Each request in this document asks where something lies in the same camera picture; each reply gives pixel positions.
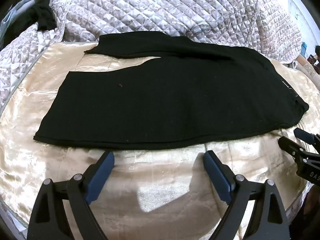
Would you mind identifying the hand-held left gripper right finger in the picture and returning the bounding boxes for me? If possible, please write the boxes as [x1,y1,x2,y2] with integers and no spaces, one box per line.
[203,151,288,240]

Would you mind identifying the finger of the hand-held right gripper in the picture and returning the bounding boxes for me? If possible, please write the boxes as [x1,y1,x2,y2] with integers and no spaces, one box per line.
[294,127,320,147]
[278,136,313,161]

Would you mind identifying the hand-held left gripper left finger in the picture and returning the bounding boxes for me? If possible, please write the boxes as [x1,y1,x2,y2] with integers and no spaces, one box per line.
[27,151,115,240]

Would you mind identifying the black pants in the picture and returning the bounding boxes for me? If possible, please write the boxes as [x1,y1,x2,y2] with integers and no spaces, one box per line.
[34,31,310,151]

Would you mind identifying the beige satin blanket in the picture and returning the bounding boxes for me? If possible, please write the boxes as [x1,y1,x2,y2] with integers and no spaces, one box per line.
[0,41,320,240]

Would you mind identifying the beige patterned bolster pillow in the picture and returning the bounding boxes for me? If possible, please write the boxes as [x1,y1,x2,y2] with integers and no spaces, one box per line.
[297,55,318,79]

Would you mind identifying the white board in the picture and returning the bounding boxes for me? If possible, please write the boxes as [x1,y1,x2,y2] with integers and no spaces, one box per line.
[287,0,304,30]

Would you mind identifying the floral quilted blanket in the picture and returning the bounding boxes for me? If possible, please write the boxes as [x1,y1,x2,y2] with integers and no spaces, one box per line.
[0,0,304,112]

